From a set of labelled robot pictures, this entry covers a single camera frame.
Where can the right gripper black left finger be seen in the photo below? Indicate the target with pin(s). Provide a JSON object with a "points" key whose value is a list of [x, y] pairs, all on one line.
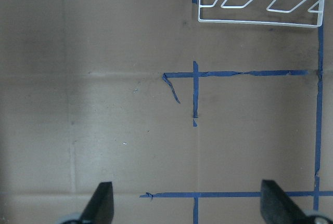
{"points": [[100, 208]]}

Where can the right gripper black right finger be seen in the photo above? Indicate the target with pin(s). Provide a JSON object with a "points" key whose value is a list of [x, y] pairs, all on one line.
{"points": [[278, 208]]}

